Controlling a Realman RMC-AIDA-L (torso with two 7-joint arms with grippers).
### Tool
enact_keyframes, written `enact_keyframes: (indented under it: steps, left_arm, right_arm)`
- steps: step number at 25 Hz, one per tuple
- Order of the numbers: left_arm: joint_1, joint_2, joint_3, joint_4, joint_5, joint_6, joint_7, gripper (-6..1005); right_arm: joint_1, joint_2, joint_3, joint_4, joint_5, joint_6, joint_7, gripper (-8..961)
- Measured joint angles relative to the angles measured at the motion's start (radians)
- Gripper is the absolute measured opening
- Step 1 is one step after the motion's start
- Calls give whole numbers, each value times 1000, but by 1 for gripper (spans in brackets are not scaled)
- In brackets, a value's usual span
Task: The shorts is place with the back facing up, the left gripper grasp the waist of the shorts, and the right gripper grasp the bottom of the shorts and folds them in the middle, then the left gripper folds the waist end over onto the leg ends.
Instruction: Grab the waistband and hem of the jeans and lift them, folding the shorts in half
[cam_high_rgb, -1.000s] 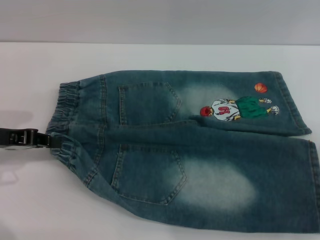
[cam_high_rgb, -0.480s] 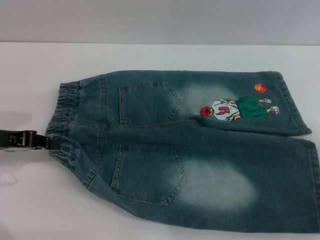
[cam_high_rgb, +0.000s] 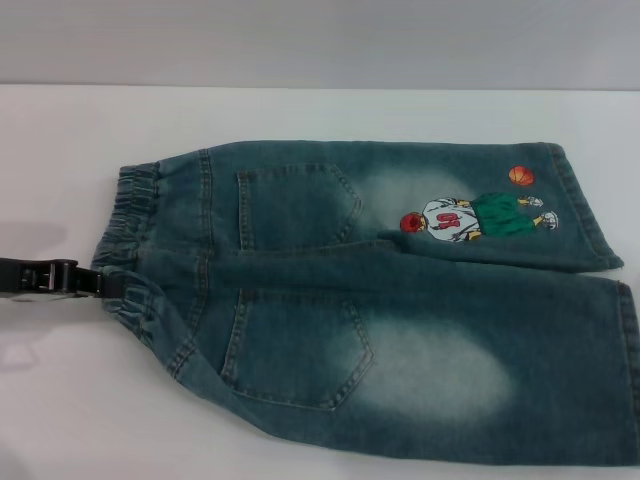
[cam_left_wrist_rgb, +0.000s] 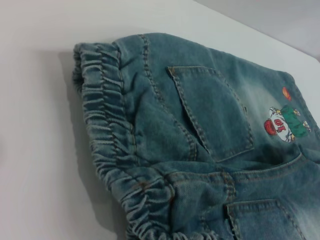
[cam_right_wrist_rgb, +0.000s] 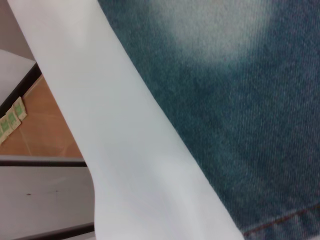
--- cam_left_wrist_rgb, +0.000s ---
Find blue denim shorts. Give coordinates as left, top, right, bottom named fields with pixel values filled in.
left=71, top=32, right=320, bottom=240

